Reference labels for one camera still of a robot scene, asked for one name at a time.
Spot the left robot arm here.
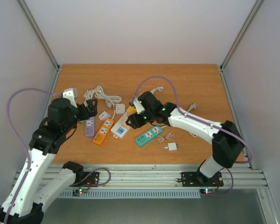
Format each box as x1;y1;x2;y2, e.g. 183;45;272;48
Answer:
0;98;98;224

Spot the white plug of long strip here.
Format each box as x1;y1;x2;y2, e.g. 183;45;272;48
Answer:
150;86;164;94

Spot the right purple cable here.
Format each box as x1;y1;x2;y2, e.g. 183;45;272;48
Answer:
133;76;254;198

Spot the orange power strip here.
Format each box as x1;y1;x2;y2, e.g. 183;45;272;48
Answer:
92;118;114;146

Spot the long white power strip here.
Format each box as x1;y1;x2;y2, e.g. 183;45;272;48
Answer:
111;112;131;139

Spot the yellow cube socket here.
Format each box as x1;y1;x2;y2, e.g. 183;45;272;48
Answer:
126;106;137;114

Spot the purple power strip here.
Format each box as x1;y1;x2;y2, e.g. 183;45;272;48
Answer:
85;117;95;138

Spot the small white USB charger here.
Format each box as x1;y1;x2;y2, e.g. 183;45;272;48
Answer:
98;111;111;120

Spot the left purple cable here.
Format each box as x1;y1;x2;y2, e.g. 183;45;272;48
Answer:
2;87;63;224

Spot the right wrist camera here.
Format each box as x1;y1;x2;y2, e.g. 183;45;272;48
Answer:
129;98;145;114

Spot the grey slotted cable duct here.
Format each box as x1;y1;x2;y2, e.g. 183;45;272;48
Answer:
58;189;200;199

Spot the white flat adapter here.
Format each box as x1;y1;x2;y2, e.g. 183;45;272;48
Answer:
115;104;126;115

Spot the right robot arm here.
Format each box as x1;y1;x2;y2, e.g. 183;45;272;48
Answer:
126;91;244;186

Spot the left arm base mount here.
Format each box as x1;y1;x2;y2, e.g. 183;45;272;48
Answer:
79;171;100;187

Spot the white cable of teal strip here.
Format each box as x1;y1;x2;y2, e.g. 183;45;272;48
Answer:
162;102;199;138

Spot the white charger with pink cable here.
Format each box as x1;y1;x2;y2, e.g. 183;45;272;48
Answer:
157;132;177;151

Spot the white cable of orange strip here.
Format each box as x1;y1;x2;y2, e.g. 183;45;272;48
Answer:
93;85;123;119

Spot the white cable of purple strip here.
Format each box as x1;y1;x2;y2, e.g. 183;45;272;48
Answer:
84;88;96;105

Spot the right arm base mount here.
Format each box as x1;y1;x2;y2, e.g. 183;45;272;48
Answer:
178;172;224;187

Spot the aluminium rail frame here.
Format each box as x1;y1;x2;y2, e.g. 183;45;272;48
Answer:
11;163;269;190

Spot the teal power strip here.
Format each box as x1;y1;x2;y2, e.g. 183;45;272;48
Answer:
135;126;163;147

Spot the beige cube socket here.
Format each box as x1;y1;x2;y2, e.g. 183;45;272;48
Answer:
124;119;131;129

